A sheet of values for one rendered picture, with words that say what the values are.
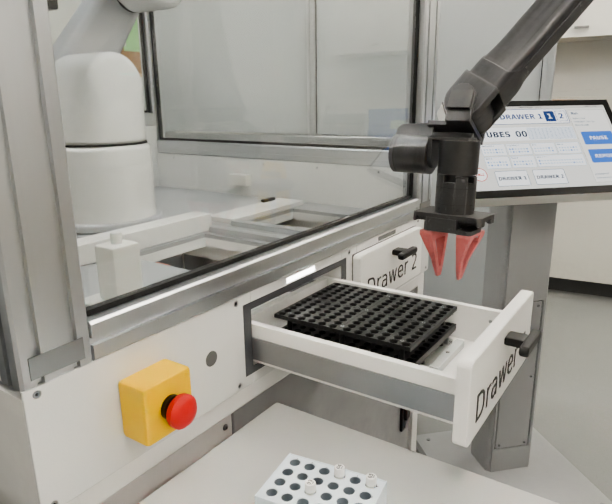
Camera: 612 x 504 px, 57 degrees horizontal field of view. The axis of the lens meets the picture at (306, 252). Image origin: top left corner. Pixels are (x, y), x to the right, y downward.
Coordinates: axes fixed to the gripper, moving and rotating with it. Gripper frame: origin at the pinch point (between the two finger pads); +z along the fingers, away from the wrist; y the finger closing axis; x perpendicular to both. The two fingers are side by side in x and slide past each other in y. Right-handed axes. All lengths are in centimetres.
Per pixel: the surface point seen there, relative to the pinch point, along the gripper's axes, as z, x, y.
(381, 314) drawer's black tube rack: 6.3, -7.4, -7.1
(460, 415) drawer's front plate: 10.7, -20.9, 10.6
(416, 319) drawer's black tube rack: 6.3, -6.2, -2.0
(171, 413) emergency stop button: 9.7, -42.0, -14.2
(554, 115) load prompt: -24, 95, -9
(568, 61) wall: -63, 348, -59
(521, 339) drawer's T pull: 5.0, -7.6, 13.2
